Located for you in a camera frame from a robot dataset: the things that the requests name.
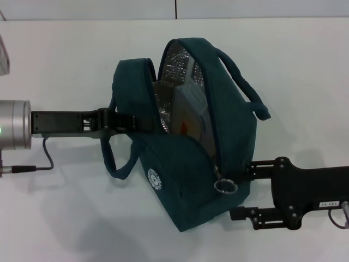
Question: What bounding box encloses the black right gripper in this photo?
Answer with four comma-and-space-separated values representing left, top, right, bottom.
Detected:
230, 156, 349, 232

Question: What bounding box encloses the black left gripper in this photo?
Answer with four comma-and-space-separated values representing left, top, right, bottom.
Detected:
31, 107, 162, 139

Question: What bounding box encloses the clear plastic food container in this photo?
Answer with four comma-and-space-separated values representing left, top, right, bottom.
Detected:
169, 64, 211, 142

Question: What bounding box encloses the dark teal lunch bag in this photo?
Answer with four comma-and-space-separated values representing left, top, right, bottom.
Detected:
100, 37, 272, 225

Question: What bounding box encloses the dark right arm cable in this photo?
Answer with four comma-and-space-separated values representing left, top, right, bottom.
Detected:
327, 200, 349, 230

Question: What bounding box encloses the dark arm cable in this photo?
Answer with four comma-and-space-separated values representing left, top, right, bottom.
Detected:
327, 200, 349, 230
0, 138, 54, 174

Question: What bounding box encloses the dark left arm cable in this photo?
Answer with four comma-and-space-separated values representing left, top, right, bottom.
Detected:
0, 138, 54, 174

